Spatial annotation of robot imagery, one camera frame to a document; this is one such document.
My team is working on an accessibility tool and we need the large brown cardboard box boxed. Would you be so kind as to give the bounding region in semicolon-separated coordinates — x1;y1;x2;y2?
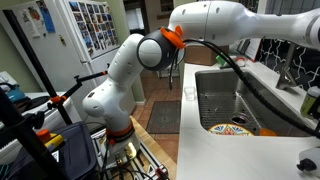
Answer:
184;45;218;66

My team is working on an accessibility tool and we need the patterned floor mat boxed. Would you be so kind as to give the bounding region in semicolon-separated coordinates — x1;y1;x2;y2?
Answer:
146;100;181;134

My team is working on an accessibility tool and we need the stainless steel sink basin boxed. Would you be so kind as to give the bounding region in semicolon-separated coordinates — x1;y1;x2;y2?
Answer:
195;70;309;137

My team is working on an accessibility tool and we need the colourful patterned plate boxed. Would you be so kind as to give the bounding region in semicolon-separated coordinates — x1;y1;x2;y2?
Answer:
209;124;253;136

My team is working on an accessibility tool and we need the small green bottle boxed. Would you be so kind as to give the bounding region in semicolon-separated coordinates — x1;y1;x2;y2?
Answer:
300;86;320;119

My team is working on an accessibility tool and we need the orange object in sink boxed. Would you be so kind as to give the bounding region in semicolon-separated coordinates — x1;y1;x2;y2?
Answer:
259;128;277;136

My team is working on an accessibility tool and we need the brushed steel faucet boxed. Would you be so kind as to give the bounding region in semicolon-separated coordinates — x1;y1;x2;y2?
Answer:
276;43;297;90

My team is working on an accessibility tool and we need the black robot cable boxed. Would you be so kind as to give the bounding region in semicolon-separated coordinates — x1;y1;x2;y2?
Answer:
168;38;320;139

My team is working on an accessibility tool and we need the dark blue bin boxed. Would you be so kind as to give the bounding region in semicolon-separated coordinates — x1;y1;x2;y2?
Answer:
7;122;97;180

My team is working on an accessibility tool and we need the black tripod stand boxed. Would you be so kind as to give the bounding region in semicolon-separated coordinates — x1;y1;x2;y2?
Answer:
1;9;97;180

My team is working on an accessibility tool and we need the clear plastic cup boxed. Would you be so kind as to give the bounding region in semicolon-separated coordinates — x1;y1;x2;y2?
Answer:
184;87;195;101

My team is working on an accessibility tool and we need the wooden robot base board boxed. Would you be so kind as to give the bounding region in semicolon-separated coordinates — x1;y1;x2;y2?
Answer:
130;116;177;180

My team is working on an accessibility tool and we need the white refrigerator with photos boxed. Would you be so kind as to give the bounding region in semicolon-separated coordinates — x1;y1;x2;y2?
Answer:
1;0;119;92

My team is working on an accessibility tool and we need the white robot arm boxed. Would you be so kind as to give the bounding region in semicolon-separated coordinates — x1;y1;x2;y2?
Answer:
83;1;320;142

